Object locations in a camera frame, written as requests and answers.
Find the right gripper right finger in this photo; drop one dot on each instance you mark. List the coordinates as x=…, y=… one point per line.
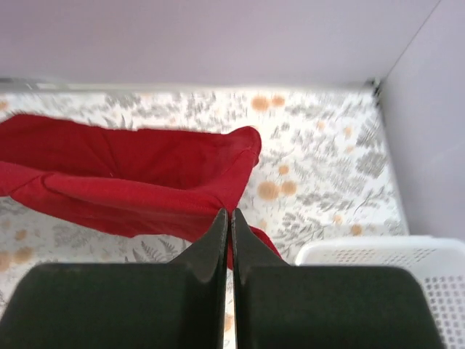
x=278, y=305

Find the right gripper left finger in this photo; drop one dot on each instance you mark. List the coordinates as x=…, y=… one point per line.
x=179, y=304

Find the red t-shirt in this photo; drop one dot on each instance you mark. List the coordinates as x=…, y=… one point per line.
x=123, y=182

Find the floral table mat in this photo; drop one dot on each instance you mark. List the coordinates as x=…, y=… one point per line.
x=323, y=171

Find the white plastic basket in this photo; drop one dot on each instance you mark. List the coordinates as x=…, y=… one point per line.
x=436, y=263

